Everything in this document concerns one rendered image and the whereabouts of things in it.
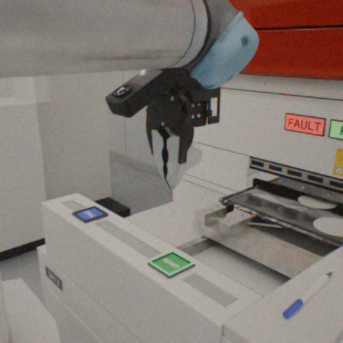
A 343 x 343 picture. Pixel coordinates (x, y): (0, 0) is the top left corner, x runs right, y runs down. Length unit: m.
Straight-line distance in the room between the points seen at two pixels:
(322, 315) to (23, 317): 0.53
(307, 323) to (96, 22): 0.44
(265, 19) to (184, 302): 0.77
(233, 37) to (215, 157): 0.97
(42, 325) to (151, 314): 0.23
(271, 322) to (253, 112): 0.77
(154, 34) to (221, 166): 1.04
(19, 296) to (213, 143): 0.77
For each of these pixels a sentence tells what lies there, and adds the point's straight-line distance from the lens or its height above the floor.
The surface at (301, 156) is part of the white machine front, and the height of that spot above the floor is 1.01.
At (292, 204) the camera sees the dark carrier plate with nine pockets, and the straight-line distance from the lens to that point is 1.09.
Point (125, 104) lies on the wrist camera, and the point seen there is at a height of 1.23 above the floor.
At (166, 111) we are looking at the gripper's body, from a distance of 0.55.
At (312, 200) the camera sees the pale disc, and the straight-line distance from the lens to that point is 1.14.
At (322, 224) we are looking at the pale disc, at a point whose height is 0.90.
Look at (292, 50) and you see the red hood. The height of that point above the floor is 1.29.
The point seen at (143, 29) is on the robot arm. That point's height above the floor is 1.31.
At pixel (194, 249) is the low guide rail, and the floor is 0.84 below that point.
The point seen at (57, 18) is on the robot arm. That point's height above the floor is 1.32.
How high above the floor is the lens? 1.30
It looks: 18 degrees down
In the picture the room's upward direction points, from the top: straight up
